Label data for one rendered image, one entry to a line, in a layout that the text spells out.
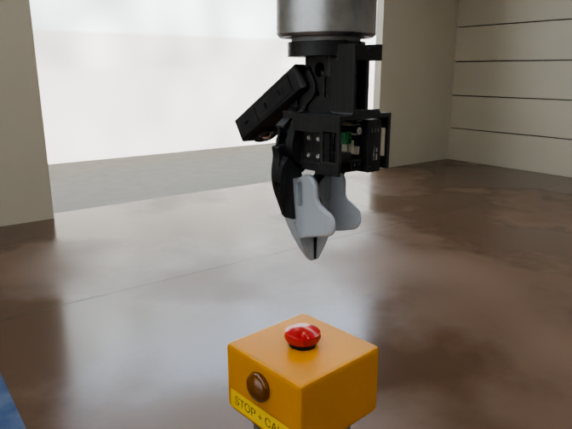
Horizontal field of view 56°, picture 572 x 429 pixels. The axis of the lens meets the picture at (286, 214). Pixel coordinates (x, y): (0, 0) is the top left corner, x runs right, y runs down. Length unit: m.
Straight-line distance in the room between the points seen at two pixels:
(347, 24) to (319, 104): 0.08
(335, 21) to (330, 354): 0.33
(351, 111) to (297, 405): 0.28
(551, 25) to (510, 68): 0.76
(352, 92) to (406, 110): 7.73
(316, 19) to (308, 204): 0.17
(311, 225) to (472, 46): 8.35
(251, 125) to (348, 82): 0.13
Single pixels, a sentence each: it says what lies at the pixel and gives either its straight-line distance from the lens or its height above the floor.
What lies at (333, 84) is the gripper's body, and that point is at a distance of 0.49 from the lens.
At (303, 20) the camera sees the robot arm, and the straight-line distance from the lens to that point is 0.48.
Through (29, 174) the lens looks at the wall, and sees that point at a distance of 5.51.
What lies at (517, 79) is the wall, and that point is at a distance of 8.41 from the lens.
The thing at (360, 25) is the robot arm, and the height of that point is 1.40.
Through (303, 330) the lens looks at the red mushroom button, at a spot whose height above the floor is 1.10.
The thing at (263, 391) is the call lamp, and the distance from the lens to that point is 0.57.
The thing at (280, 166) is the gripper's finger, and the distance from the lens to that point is 0.51.
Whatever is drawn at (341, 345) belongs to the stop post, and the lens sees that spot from 0.61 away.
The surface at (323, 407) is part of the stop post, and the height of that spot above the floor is 1.05.
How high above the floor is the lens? 1.37
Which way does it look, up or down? 15 degrees down
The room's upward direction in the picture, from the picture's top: straight up
